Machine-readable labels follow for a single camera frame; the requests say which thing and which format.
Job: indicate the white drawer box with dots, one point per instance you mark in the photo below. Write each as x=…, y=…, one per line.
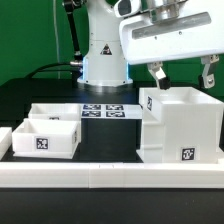
x=55, y=111
x=46, y=138

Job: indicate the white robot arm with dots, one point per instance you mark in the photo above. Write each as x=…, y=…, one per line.
x=105, y=63

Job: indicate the white front drawer box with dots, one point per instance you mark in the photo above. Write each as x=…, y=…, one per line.
x=46, y=138

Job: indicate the white drawer cabinet frame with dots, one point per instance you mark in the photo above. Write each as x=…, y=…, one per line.
x=180, y=125

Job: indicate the white front fence wall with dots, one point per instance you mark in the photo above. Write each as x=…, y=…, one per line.
x=93, y=175

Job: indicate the white fence wall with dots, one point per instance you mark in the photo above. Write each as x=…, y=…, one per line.
x=5, y=140
x=93, y=175

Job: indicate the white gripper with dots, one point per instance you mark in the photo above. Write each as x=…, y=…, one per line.
x=164, y=30

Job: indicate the fiducial marker sheet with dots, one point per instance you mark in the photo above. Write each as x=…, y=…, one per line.
x=111, y=111

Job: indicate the white rear drawer box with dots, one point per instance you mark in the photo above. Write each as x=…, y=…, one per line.
x=55, y=111

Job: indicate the white left fence wall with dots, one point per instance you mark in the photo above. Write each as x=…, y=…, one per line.
x=5, y=140

